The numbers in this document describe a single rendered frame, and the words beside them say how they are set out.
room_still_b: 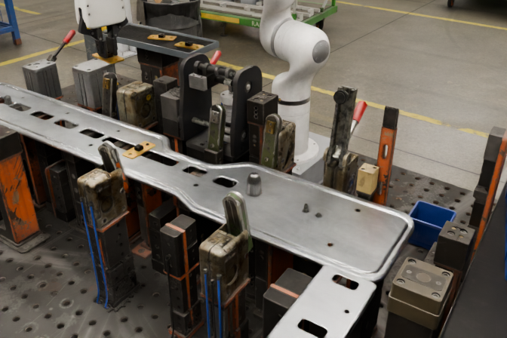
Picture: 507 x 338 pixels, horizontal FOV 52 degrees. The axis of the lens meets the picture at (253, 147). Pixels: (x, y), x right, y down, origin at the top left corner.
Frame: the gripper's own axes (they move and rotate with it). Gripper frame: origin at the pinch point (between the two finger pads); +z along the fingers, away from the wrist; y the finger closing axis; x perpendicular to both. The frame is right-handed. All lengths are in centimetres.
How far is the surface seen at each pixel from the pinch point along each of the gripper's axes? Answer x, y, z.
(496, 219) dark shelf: 80, -31, 23
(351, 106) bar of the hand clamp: 49, -26, 8
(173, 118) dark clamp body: -0.7, -17.1, 24.0
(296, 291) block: 62, 6, 28
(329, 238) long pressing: 59, -7, 26
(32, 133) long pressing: -23.9, 12.1, 26.1
